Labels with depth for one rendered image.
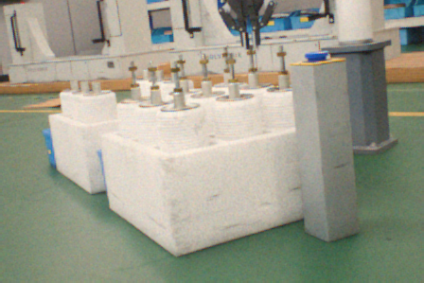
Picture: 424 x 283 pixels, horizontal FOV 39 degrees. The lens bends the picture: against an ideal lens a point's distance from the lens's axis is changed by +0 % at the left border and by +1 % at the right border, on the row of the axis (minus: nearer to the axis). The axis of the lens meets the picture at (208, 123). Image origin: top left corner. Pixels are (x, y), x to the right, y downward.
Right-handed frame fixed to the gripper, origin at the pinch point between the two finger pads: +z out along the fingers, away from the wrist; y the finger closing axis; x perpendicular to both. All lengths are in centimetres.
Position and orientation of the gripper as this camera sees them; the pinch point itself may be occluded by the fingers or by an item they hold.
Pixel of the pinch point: (250, 40)
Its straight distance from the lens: 130.9
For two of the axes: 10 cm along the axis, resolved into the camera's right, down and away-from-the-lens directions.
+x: 3.6, -2.0, 9.1
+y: 9.3, -0.5, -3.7
